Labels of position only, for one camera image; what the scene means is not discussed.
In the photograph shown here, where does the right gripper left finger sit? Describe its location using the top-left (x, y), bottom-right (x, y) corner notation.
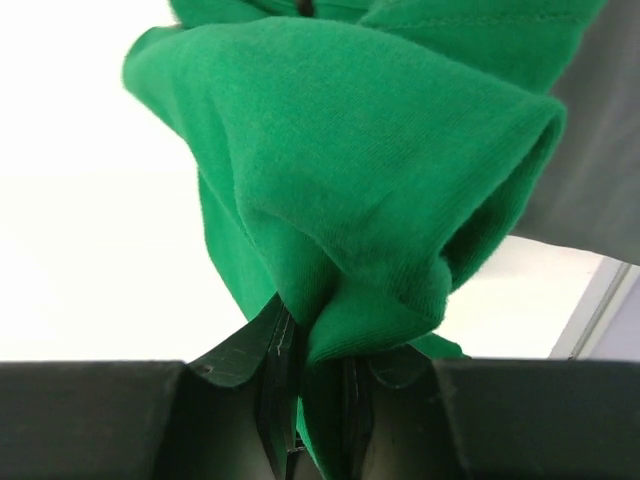
top-left (190, 295), bottom-right (301, 479)

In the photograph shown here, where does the folded dark grey t shirt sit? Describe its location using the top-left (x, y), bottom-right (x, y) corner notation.
top-left (512, 0), bottom-right (639, 264)

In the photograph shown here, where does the aluminium frame rail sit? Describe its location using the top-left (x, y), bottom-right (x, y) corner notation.
top-left (549, 258), bottom-right (640, 362)

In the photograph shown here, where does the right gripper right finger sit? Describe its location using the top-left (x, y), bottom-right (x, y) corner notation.
top-left (343, 347), bottom-right (473, 479)

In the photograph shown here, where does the green t shirt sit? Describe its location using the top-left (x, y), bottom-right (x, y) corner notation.
top-left (122, 1), bottom-right (602, 479)

